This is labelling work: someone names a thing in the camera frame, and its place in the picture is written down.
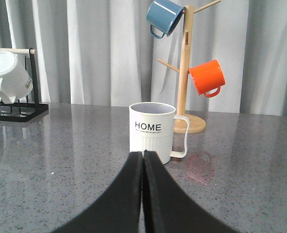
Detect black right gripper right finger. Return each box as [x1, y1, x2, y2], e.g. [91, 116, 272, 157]
[143, 150, 236, 233]

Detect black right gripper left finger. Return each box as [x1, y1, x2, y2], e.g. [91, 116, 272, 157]
[54, 152, 143, 233]

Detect white HOME mug on table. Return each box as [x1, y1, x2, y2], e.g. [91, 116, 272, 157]
[128, 102, 190, 164]

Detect wooden mug tree stand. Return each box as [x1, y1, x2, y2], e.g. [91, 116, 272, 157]
[158, 0, 220, 133]

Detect orange enamel mug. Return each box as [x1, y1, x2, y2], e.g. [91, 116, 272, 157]
[189, 60, 225, 98]

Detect white ribbed mug on rack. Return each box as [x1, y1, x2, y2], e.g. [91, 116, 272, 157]
[0, 51, 33, 104]

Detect blue enamel mug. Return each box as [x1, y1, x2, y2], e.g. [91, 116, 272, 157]
[145, 0, 185, 39]

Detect black wire mug rack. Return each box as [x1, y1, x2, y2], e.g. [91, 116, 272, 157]
[0, 48, 48, 122]

